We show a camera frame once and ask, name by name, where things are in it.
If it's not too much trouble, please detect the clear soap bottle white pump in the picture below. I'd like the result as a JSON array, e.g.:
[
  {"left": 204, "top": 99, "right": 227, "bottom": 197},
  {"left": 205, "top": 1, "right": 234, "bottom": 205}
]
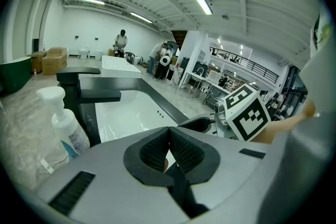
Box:
[{"left": 36, "top": 86, "right": 91, "bottom": 160}]

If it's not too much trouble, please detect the person's grey floral shirt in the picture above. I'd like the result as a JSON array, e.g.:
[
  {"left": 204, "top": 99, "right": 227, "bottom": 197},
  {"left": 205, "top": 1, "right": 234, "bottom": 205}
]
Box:
[{"left": 262, "top": 0, "right": 336, "bottom": 224}]

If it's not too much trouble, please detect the small cardboard box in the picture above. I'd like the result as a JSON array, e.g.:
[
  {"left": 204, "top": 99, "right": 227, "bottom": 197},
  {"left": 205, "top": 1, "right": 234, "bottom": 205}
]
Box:
[{"left": 26, "top": 50, "right": 49, "bottom": 74}]

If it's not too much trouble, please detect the large cardboard box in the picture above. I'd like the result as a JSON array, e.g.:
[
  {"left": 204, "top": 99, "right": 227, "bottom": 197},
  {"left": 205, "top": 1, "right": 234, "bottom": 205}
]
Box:
[{"left": 41, "top": 47, "right": 68, "bottom": 76}]

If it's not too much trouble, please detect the white power strip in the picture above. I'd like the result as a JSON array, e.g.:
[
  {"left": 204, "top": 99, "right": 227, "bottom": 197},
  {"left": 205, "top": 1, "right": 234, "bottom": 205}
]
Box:
[{"left": 40, "top": 158, "right": 55, "bottom": 174}]

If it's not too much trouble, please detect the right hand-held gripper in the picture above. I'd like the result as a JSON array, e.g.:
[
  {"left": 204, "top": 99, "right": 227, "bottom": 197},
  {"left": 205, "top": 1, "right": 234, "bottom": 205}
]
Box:
[{"left": 178, "top": 83, "right": 271, "bottom": 142}]

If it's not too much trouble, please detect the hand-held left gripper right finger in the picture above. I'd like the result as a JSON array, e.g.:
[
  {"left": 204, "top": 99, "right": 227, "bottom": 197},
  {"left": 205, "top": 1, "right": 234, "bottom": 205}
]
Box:
[{"left": 170, "top": 126, "right": 274, "bottom": 211}]

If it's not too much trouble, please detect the black faucet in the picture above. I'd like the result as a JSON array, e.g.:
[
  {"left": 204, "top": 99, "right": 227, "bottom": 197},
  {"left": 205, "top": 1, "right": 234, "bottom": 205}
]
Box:
[{"left": 56, "top": 66, "right": 122, "bottom": 148}]

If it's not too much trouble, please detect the person's right forearm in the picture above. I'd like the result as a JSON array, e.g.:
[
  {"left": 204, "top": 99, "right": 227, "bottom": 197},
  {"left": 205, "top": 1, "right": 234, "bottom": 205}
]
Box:
[{"left": 251, "top": 99, "right": 316, "bottom": 145}]

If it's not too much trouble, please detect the white sink basin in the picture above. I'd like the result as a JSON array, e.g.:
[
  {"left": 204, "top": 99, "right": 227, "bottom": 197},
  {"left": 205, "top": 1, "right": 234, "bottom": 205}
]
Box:
[{"left": 94, "top": 89, "right": 180, "bottom": 143}]

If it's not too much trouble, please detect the dark bathtub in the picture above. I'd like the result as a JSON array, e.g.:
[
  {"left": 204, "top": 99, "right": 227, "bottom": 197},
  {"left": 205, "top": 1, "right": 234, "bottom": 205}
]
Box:
[{"left": 0, "top": 57, "right": 33, "bottom": 95}]

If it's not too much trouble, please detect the black balcony railing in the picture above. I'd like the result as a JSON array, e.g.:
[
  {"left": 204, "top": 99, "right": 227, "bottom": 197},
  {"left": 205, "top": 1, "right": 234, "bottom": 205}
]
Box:
[{"left": 209, "top": 46, "right": 280, "bottom": 85}]

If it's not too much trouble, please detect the white display table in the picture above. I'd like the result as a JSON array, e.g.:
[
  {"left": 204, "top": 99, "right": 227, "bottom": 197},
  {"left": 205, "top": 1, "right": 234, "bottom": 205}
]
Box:
[{"left": 179, "top": 66, "right": 224, "bottom": 99}]

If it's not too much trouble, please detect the black vanity cabinet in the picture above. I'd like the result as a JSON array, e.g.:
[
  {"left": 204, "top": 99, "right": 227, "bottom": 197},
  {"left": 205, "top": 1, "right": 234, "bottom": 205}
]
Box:
[{"left": 78, "top": 76, "right": 190, "bottom": 149}]

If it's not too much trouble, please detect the white power cable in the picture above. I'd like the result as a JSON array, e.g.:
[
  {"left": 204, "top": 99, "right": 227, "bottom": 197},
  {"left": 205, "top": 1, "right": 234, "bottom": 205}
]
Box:
[{"left": 51, "top": 153, "right": 70, "bottom": 169}]

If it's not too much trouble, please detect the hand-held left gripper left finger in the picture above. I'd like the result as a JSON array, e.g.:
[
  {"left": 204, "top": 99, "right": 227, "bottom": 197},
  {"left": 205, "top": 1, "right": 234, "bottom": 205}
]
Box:
[{"left": 36, "top": 126, "right": 192, "bottom": 224}]

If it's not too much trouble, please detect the white bathtub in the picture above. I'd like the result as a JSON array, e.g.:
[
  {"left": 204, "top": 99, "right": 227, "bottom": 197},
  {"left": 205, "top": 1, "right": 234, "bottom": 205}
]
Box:
[{"left": 101, "top": 55, "right": 142, "bottom": 78}]

